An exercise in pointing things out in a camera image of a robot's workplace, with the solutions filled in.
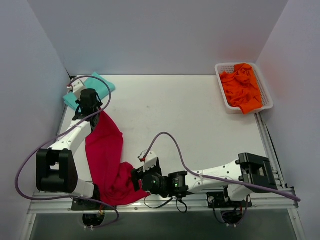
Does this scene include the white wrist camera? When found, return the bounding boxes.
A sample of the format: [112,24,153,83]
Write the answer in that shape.
[138,150,158,171]
[67,80,86,99]

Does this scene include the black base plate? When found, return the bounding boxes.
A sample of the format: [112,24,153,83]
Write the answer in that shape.
[71,198,117,211]
[206,191,247,209]

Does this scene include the aluminium frame rails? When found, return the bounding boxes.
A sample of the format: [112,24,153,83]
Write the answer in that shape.
[19,77,308,240]

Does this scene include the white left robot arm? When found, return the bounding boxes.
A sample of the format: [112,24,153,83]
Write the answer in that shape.
[36,88,103,210]

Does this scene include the white plastic basket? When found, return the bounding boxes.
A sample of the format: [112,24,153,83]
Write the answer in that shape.
[215,62,274,115]

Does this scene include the red t shirt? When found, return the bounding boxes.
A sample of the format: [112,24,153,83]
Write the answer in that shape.
[85,111,149,206]

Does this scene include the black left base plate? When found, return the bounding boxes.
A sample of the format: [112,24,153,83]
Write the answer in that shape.
[71,198,117,211]

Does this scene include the orange t shirts pile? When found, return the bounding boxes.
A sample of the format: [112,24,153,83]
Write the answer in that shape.
[219,63,263,114]

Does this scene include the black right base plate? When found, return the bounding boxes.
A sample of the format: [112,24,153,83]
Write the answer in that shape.
[206,191,247,209]

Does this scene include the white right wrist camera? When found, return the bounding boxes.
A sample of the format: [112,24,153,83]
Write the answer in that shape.
[138,150,158,171]

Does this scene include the folded teal t shirt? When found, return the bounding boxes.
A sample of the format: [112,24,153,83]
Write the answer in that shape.
[63,72,116,111]

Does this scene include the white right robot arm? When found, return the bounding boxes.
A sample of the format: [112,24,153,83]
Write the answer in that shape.
[131,152,277,207]

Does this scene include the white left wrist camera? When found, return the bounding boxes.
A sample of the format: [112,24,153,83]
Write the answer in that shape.
[67,80,86,99]

